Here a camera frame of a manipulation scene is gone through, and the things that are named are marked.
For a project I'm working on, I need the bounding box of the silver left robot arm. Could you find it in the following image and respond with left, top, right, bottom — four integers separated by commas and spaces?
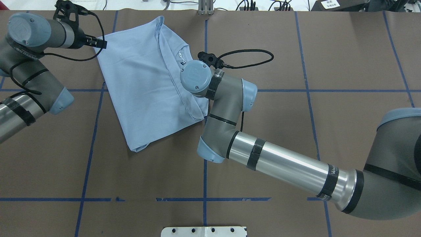
1, 13, 107, 143

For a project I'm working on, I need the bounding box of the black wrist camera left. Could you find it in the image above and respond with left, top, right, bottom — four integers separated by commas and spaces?
53, 0, 90, 25

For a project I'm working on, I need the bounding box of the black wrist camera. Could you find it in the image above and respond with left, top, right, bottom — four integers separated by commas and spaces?
197, 51, 224, 69
53, 0, 90, 25

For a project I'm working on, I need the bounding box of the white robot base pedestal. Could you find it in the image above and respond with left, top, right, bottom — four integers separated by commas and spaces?
161, 226, 248, 237

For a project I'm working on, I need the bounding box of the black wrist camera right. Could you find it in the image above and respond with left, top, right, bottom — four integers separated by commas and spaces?
197, 51, 224, 69

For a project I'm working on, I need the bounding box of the black box with label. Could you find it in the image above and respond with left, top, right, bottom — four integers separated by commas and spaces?
310, 0, 370, 12

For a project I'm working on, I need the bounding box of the aluminium frame post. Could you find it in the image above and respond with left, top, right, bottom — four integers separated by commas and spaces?
198, 0, 214, 15

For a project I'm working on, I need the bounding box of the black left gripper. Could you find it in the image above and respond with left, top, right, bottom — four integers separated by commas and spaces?
71, 27, 107, 49

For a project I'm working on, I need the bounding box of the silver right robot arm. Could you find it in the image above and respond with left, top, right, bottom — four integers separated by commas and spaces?
180, 60, 420, 220

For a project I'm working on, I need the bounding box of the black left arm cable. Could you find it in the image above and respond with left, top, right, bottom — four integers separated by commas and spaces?
9, 10, 106, 96

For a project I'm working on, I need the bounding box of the light blue t-shirt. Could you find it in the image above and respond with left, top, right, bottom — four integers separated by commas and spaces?
97, 15, 209, 152

